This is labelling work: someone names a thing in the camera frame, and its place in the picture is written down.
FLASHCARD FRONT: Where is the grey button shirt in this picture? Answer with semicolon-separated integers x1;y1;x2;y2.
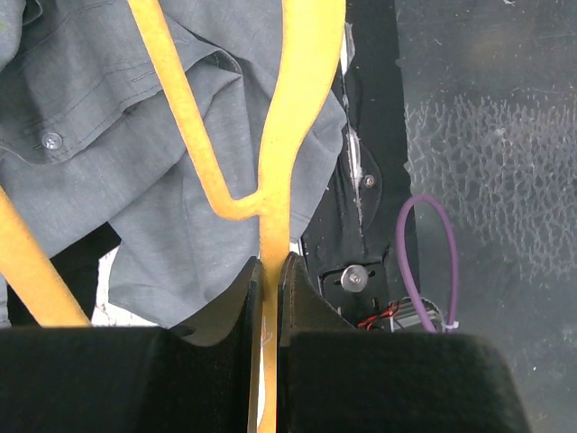
0;0;349;329

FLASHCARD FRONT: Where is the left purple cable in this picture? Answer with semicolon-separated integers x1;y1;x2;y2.
395;194;460;334

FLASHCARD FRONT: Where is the yellow wire hanger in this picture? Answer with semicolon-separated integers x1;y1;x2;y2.
0;0;347;433

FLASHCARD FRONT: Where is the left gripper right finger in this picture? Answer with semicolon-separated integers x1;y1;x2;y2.
277;253;530;433

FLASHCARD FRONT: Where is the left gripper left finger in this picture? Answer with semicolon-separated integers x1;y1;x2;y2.
1;258;262;432

